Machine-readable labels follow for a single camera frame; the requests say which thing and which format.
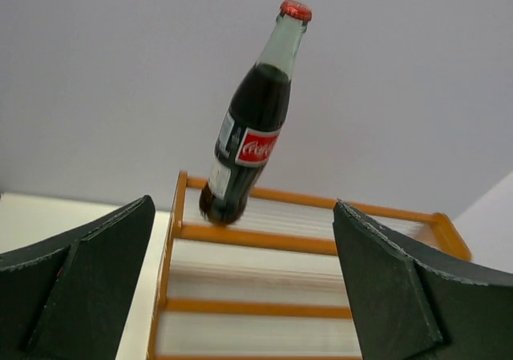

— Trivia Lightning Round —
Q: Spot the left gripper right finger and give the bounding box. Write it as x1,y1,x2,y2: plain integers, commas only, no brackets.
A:
333,201,512,359

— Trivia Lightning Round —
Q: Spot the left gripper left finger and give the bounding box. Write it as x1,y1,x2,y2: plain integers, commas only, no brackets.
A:
1,195,156,359

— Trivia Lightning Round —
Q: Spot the cola glass bottle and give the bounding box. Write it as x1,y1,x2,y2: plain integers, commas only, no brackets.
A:
199,0,312,225

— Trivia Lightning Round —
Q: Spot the wooden three-tier shelf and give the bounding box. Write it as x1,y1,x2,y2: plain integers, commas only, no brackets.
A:
147,170,472,360

